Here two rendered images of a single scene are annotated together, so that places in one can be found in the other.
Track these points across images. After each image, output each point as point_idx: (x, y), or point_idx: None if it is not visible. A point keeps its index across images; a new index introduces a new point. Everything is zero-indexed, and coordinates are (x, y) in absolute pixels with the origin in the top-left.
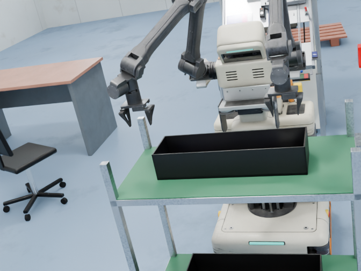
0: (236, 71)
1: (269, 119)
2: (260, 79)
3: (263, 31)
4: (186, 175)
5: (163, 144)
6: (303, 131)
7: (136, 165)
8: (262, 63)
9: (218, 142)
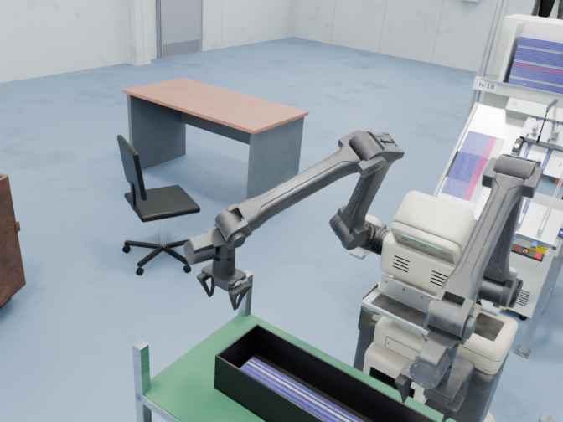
0: (410, 262)
1: None
2: (439, 288)
3: (470, 229)
4: (250, 406)
5: (248, 337)
6: None
7: (209, 338)
8: (450, 270)
9: (322, 373)
